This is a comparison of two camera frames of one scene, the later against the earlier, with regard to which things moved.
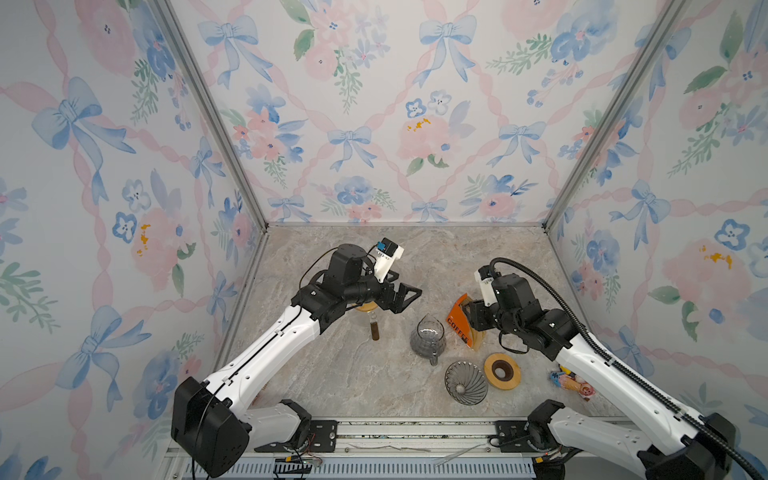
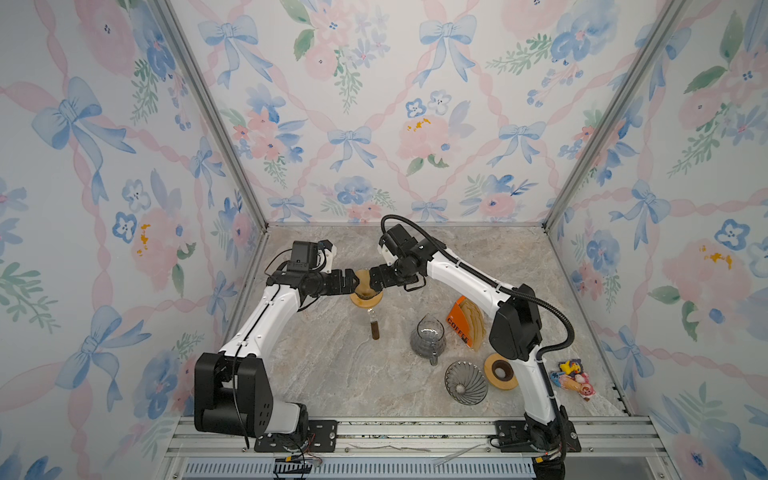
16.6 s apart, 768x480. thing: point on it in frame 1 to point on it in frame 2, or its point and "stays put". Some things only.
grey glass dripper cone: (466, 383) stays put
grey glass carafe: (429, 340) stays put
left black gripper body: (368, 290) to (320, 283)
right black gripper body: (492, 318) to (405, 280)
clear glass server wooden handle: (373, 316) stays put
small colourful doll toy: (572, 382) stays put
